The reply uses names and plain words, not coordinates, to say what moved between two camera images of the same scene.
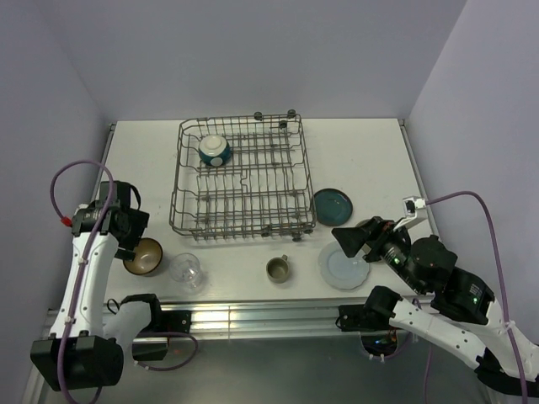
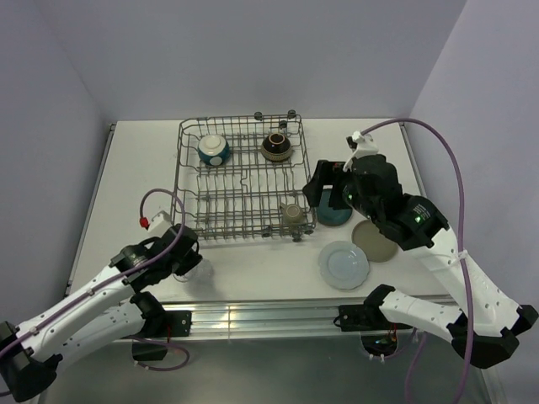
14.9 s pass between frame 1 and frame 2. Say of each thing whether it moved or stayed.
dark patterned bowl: moved
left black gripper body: moved
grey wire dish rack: stayed
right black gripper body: moved
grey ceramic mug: moved
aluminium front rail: stayed
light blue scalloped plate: stayed
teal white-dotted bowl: stayed
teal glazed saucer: stayed
